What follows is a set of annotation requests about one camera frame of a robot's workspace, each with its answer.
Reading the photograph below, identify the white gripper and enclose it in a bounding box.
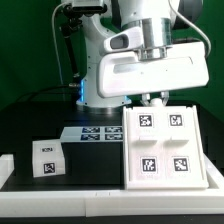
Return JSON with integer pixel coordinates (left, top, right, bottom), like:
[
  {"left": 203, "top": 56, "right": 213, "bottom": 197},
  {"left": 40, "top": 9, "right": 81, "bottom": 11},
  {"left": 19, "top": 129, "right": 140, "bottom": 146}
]
[{"left": 97, "top": 42, "right": 209, "bottom": 106}]

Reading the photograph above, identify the white front fence rail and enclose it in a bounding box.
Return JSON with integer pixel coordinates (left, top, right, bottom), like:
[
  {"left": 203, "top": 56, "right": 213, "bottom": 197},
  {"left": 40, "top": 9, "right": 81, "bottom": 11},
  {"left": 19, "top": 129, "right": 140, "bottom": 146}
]
[{"left": 0, "top": 189, "right": 224, "bottom": 218}]

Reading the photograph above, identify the white left fence piece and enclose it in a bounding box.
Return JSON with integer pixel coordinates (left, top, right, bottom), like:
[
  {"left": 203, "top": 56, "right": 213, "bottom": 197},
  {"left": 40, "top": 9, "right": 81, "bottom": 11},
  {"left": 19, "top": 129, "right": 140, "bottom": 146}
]
[{"left": 0, "top": 154, "right": 14, "bottom": 189}]

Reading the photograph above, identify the white cable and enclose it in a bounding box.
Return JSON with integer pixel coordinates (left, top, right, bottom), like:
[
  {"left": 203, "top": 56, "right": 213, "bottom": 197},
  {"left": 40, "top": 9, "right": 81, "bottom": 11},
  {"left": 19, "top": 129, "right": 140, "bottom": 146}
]
[{"left": 51, "top": 1, "right": 73, "bottom": 86}]

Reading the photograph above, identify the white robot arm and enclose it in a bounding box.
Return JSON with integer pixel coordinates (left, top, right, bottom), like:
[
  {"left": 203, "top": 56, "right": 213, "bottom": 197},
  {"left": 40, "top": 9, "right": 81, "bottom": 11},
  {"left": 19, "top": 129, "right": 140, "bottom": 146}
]
[{"left": 61, "top": 0, "right": 211, "bottom": 113}]

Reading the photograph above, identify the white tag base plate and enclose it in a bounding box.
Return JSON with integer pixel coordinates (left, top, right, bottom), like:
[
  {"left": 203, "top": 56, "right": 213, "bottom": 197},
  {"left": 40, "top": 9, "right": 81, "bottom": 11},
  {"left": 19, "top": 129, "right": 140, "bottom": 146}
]
[{"left": 60, "top": 126, "right": 123, "bottom": 143}]

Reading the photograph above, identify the white cabinet body box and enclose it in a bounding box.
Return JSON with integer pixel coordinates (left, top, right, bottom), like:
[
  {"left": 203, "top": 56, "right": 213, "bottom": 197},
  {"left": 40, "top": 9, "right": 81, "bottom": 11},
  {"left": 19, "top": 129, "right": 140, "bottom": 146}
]
[{"left": 122, "top": 99, "right": 208, "bottom": 190}]

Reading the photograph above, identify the black cable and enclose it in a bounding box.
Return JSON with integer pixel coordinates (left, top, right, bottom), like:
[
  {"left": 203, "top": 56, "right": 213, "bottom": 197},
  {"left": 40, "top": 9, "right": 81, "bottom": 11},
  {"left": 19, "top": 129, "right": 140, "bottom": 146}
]
[{"left": 14, "top": 84, "right": 82, "bottom": 103}]

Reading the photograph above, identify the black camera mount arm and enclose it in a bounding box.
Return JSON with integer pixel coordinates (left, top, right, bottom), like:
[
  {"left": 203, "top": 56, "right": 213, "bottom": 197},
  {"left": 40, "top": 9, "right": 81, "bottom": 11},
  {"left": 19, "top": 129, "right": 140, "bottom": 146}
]
[{"left": 60, "top": 4, "right": 82, "bottom": 79}]

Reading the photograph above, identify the white cabinet top block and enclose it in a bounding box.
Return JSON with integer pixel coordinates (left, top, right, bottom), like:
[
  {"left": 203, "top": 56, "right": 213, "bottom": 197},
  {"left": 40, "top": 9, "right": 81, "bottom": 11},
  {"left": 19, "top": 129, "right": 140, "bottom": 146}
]
[{"left": 32, "top": 139, "right": 66, "bottom": 178}]

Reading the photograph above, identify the white cabinet door panel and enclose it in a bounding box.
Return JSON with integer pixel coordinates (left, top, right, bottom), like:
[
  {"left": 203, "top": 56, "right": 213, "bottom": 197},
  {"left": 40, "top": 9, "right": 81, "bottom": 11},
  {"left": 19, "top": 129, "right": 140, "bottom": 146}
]
[{"left": 128, "top": 111, "right": 158, "bottom": 181}]

